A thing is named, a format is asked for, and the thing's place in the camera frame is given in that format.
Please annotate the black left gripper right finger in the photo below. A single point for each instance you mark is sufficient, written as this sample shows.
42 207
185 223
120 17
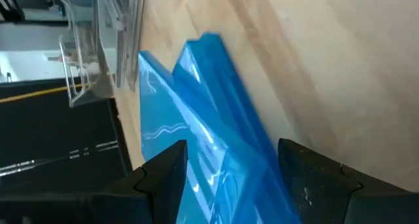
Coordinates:
320 191

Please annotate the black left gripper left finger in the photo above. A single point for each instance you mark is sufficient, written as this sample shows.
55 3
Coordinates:
157 191

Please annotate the blue jewel case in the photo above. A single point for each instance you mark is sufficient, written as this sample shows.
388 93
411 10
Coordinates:
163 119
209 73

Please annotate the curtain stand pole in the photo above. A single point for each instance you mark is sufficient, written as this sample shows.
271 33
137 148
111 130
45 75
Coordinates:
65 156

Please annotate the black curtain panel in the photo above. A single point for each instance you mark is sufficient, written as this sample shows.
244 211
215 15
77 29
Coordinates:
49 125

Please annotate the clear plastic bin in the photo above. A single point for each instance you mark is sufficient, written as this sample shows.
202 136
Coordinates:
78 70

